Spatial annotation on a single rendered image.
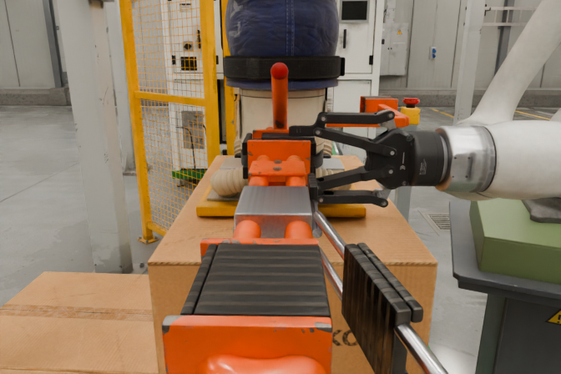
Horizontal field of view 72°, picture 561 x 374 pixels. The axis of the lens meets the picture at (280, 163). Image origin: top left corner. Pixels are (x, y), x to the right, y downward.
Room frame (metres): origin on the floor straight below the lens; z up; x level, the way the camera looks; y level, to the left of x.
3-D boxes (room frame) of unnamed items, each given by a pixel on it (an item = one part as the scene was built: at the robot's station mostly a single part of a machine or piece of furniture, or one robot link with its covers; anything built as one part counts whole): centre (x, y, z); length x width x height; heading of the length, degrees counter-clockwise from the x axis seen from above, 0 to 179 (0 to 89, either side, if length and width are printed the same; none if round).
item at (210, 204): (0.78, 0.09, 0.98); 0.34 x 0.10 x 0.05; 179
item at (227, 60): (0.78, -0.01, 1.20); 0.23 x 0.23 x 0.04
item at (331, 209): (0.78, -0.10, 0.98); 0.34 x 0.10 x 0.05; 179
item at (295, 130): (0.51, -0.04, 1.13); 0.05 x 0.01 x 0.03; 89
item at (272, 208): (0.32, 0.01, 1.07); 0.07 x 0.07 x 0.04; 89
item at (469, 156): (0.51, -0.24, 1.08); 0.09 x 0.06 x 0.09; 179
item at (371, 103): (1.08, -0.27, 1.08); 0.09 x 0.08 x 0.05; 89
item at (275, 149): (0.53, 0.00, 1.08); 0.10 x 0.08 x 0.06; 89
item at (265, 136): (0.52, -0.01, 1.11); 0.07 x 0.03 x 0.01; 89
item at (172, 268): (0.78, -0.02, 0.74); 0.60 x 0.40 x 0.40; 0
